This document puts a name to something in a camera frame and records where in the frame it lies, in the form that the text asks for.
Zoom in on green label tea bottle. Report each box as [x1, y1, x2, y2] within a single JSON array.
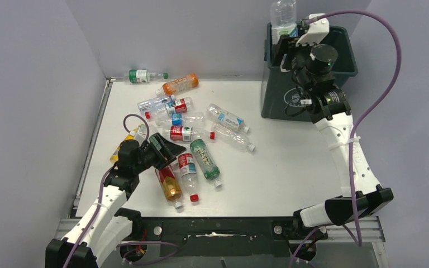
[[189, 139, 223, 188]]

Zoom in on crushed clear unlabelled bottle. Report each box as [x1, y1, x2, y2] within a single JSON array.
[[211, 123, 256, 152]]

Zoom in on amber tea bottle red label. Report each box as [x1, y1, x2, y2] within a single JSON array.
[[155, 165, 183, 210]]

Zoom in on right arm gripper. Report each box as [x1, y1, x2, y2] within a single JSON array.
[[274, 34, 318, 91]]

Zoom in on short bottle red label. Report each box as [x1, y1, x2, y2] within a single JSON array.
[[178, 153, 199, 203]]

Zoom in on yellow juice bottle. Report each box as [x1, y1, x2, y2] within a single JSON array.
[[109, 124, 150, 164]]

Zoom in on clear bottle blue cap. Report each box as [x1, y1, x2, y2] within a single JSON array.
[[137, 95, 176, 115]]

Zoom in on aluminium table frame rail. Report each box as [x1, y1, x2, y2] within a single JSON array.
[[45, 208, 389, 267]]

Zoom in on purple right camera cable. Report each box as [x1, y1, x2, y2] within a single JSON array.
[[288, 9, 403, 268]]

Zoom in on clear bottle blue stripe label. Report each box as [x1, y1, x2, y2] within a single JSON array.
[[206, 103, 250, 133]]

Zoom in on clear bottle blue white label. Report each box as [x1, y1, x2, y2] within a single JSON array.
[[270, 0, 298, 45]]

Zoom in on bottle red blue label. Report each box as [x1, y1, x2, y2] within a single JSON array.
[[142, 97, 193, 119]]

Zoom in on clear bottle dark green label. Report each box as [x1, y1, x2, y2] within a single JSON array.
[[155, 112, 204, 127]]

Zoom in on clear bottle red label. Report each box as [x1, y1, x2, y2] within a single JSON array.
[[161, 126, 215, 143]]

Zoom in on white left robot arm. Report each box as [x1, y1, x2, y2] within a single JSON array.
[[45, 133, 186, 267]]

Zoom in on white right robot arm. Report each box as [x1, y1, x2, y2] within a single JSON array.
[[261, 33, 394, 238]]

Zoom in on orange drink bottle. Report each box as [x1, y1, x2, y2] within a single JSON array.
[[155, 73, 199, 97]]

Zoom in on dark green trash bin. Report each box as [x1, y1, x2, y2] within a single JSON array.
[[261, 25, 358, 123]]

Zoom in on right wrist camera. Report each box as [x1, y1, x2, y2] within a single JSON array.
[[295, 13, 330, 47]]

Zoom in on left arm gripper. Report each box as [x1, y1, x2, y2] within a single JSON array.
[[134, 133, 186, 174]]

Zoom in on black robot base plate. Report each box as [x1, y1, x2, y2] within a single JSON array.
[[125, 217, 328, 260]]

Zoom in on clear bottle green cap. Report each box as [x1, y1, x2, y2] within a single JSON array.
[[123, 69, 169, 84]]

